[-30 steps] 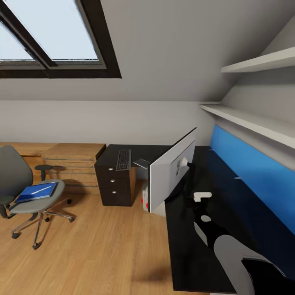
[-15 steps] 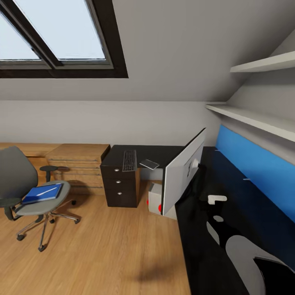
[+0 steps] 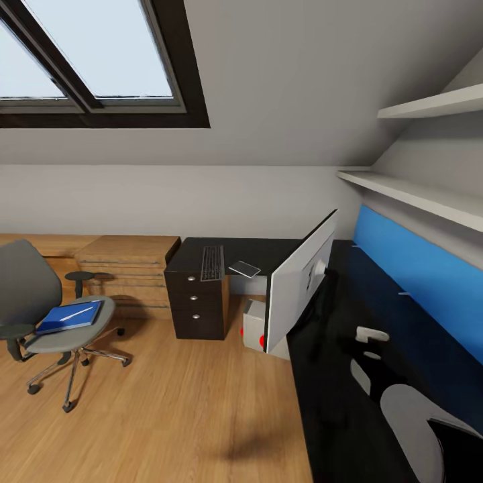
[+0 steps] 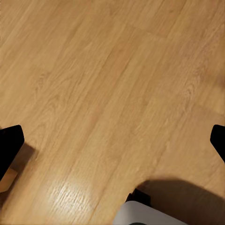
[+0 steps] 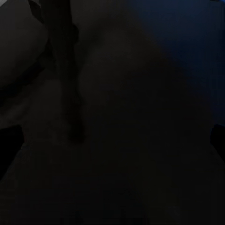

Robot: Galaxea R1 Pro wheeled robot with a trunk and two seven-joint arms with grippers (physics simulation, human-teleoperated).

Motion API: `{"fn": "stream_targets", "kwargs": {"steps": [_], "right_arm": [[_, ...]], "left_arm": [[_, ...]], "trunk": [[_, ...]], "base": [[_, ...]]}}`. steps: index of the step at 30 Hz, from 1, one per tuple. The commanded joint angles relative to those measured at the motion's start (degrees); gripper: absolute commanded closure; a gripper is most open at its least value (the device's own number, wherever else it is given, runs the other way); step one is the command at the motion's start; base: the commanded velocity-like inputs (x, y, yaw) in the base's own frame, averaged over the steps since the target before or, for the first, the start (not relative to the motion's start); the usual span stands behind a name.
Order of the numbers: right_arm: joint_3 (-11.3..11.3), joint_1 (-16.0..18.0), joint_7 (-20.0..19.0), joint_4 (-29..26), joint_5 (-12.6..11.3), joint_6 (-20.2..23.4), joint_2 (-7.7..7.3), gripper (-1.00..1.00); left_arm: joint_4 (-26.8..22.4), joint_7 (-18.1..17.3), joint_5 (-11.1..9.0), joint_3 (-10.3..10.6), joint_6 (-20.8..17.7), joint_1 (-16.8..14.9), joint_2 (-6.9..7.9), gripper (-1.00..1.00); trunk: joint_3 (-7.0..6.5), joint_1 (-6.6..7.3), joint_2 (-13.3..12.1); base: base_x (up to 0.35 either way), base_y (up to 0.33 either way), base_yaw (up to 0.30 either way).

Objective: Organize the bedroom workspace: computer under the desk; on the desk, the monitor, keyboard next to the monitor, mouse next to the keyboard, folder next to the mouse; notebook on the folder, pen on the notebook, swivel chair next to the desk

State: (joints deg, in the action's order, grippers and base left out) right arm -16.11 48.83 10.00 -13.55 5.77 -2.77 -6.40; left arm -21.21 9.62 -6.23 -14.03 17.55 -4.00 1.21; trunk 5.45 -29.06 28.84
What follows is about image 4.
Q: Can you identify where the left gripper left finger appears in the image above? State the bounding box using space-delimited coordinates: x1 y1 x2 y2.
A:
0 125 24 181

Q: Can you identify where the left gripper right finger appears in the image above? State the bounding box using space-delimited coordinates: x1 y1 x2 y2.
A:
210 124 225 162

